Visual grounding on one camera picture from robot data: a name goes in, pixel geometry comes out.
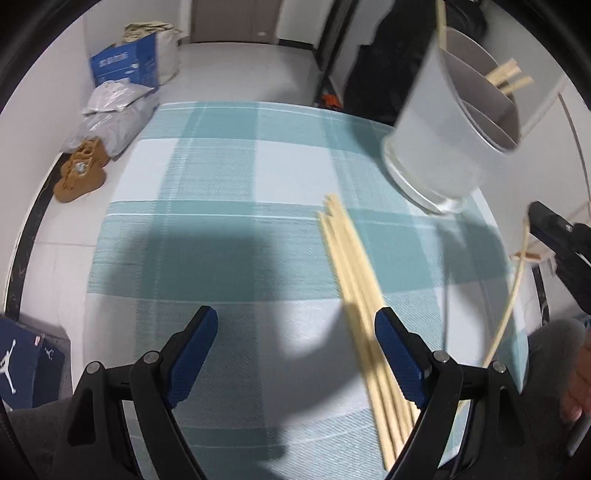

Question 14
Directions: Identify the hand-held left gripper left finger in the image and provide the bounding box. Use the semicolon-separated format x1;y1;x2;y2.
65;305;219;480

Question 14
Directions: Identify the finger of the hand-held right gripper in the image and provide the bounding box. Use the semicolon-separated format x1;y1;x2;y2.
527;200;591;317

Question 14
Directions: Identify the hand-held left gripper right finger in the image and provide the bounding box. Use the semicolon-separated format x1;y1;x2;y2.
374;308;529;480

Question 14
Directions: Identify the wooden chopstick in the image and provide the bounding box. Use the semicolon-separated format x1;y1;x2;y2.
501;76;535;95
482;222;532;367
435;0;448;51
485;58;522;86

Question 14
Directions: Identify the pile of wooden chopsticks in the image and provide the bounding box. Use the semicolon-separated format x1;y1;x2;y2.
318;194;416;469

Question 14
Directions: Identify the white oval utensil holder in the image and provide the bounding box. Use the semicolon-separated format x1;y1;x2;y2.
382;25;522;215

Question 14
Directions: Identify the person's right hand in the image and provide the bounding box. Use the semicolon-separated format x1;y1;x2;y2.
560;357;591;428

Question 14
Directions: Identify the person's right leg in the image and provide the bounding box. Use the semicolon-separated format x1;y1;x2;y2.
526;318;589;416

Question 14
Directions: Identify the person's leg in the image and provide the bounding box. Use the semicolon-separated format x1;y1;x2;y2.
526;318;589;416
7;401;77;480

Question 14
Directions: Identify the teal plaid tablecloth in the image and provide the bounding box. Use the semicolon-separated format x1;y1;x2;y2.
83;100;529;480

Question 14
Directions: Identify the dark blue shoe box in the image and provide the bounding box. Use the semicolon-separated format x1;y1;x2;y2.
0;314;42;411

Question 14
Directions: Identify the person's left leg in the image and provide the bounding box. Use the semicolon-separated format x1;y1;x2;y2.
7;401;77;480

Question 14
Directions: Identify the black backpack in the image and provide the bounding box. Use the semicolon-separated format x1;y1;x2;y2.
344;0;488;125

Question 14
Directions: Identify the large grey plastic package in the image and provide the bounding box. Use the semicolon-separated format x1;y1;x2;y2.
62;99;160;160

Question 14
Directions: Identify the small grey plastic package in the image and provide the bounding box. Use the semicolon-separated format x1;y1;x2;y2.
83;80;155;114

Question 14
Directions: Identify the black metal door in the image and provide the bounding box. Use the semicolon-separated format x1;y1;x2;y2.
314;0;358;100

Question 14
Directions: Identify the blue cardboard box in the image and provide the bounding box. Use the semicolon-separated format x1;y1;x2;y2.
90;34;162;88

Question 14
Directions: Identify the grey-brown door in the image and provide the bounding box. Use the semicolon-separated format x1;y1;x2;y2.
191;0;284;44

